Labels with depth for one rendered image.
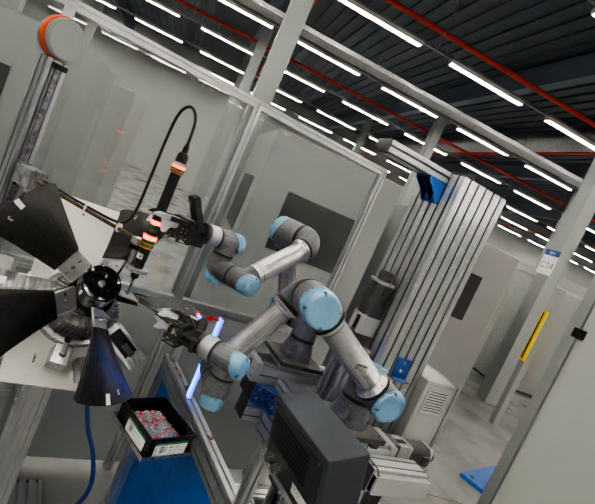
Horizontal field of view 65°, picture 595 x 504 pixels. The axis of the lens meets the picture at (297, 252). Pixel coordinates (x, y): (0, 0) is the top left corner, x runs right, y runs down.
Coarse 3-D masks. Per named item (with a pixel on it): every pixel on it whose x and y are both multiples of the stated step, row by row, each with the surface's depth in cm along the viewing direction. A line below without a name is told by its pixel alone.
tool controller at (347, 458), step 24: (288, 408) 113; (312, 408) 114; (288, 432) 111; (312, 432) 105; (336, 432) 107; (264, 456) 117; (288, 456) 111; (312, 456) 101; (336, 456) 98; (360, 456) 100; (288, 480) 110; (312, 480) 101; (336, 480) 99; (360, 480) 102
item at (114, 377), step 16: (96, 336) 138; (96, 352) 136; (112, 352) 145; (96, 368) 135; (112, 368) 142; (80, 384) 129; (96, 384) 133; (112, 384) 139; (80, 400) 127; (96, 400) 132; (112, 400) 137
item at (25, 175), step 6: (18, 162) 174; (24, 162) 175; (18, 168) 172; (24, 168) 170; (30, 168) 172; (36, 168) 177; (18, 174) 172; (24, 174) 170; (30, 174) 169; (36, 174) 171; (42, 174) 173; (12, 180) 173; (18, 180) 171; (24, 180) 170; (30, 180) 170; (42, 180) 174; (24, 186) 170; (30, 186) 171; (36, 186) 173
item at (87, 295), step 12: (84, 276) 139; (96, 276) 142; (108, 276) 144; (84, 288) 138; (96, 288) 141; (108, 288) 143; (120, 288) 145; (84, 300) 141; (96, 300) 139; (108, 300) 141; (84, 312) 146
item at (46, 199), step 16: (32, 192) 142; (48, 192) 143; (16, 208) 141; (32, 208) 142; (48, 208) 142; (64, 208) 144; (0, 224) 140; (16, 224) 141; (32, 224) 141; (48, 224) 142; (64, 224) 143; (16, 240) 141; (32, 240) 142; (48, 240) 142; (64, 240) 143; (48, 256) 143; (64, 256) 144
